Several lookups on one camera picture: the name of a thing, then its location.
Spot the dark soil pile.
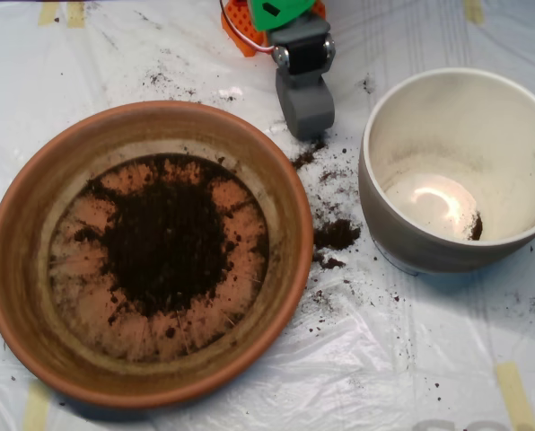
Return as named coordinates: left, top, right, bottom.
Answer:
left=72, top=152, right=255, bottom=327

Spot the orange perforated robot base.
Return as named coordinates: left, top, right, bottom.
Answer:
left=220, top=0, right=328, bottom=57

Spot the elongated spilled soil clump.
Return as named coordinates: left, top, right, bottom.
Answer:
left=292, top=136, right=329, bottom=170

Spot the large spilled soil clump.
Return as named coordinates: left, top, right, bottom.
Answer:
left=311, top=218, right=362, bottom=251

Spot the flat spilled soil clump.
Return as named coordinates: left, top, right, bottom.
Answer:
left=311, top=253, right=347, bottom=270

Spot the white ceramic pot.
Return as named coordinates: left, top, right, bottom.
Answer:
left=357, top=66, right=535, bottom=276

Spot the terracotta clay bowl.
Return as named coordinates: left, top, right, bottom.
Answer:
left=0, top=99, right=314, bottom=409

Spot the clear plastic cover sheet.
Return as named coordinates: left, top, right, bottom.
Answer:
left=0, top=0, right=535, bottom=431

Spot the red white servo cable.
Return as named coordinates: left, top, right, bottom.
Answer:
left=219, top=0, right=276, bottom=54

